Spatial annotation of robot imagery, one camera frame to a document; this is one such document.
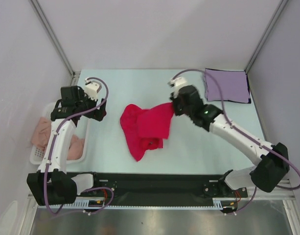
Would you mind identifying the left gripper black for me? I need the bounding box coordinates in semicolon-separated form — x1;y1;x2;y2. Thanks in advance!
75;89;106;121

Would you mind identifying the red t shirt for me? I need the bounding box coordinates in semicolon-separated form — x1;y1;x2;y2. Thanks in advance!
120;102;174;162

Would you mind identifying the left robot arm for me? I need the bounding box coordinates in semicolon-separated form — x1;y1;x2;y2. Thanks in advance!
26;81;106;206

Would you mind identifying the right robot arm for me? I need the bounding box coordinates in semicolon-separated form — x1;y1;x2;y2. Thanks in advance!
170;85;289;196

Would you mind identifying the white plastic laundry basket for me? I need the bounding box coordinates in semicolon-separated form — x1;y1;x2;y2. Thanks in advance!
30;102;90;165

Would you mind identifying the folded purple t shirt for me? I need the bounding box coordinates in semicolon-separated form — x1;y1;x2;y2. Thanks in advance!
204;69;248;103

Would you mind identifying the pink t shirt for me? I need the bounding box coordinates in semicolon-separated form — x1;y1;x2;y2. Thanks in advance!
31;117;85;161

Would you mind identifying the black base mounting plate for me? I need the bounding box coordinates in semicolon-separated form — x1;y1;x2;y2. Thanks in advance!
80;172;248;207

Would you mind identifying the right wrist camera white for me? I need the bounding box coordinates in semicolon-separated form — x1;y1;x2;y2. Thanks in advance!
168;77;188;98

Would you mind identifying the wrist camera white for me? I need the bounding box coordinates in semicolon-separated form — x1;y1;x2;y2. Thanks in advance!
168;77;188;98
84;78;102;101

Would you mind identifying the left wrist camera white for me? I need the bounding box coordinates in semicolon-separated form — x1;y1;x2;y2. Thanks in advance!
84;78;102;101

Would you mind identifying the left aluminium frame post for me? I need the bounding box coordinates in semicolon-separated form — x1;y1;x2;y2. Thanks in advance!
28;0;75;77

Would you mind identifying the aluminium frame post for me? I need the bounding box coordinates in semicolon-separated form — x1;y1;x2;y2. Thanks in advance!
28;0;75;77
245;0;290;74

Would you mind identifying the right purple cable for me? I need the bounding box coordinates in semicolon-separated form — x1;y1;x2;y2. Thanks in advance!
169;69;300;216

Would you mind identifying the white slotted cable duct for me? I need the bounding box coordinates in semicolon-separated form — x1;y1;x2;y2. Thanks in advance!
38;199;238;209

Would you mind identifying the right aluminium frame post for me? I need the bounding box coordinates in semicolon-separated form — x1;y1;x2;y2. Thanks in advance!
245;0;290;74

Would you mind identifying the aluminium rail front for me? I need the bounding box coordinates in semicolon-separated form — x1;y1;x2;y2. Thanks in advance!
27;178;296;200

